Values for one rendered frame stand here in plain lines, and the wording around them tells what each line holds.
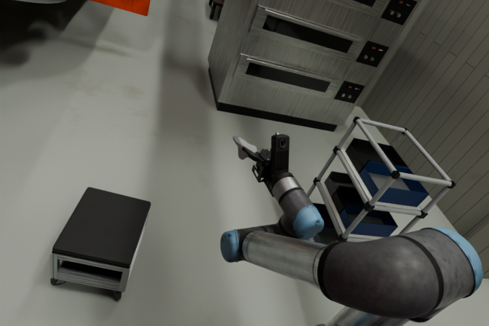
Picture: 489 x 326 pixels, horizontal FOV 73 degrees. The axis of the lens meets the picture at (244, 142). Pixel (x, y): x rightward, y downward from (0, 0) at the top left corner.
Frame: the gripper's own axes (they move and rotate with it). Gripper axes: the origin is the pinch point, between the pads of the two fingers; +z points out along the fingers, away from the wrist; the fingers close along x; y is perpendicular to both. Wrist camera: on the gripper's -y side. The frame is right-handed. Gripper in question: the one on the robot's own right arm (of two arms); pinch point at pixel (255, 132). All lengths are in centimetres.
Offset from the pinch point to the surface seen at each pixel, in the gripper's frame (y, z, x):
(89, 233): 83, 34, -51
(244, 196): 133, 75, 58
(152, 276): 122, 25, -23
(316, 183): 91, 45, 91
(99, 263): 88, 21, -48
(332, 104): 114, 163, 199
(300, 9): 21, 180, 131
